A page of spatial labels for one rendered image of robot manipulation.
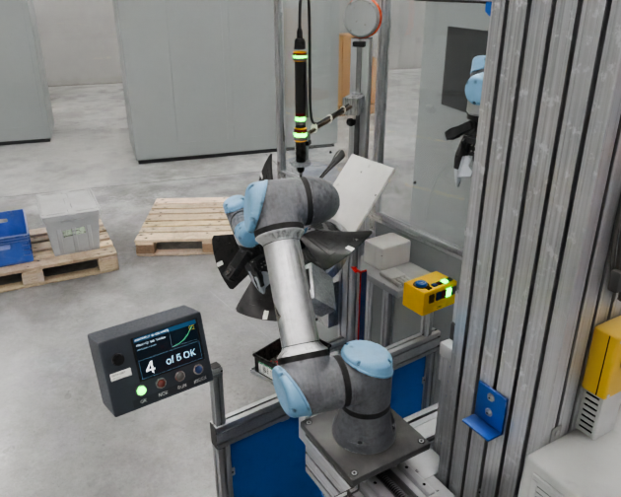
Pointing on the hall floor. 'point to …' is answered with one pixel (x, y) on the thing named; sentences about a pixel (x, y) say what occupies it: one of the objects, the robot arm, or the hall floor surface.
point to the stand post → (349, 297)
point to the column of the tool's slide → (365, 100)
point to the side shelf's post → (386, 319)
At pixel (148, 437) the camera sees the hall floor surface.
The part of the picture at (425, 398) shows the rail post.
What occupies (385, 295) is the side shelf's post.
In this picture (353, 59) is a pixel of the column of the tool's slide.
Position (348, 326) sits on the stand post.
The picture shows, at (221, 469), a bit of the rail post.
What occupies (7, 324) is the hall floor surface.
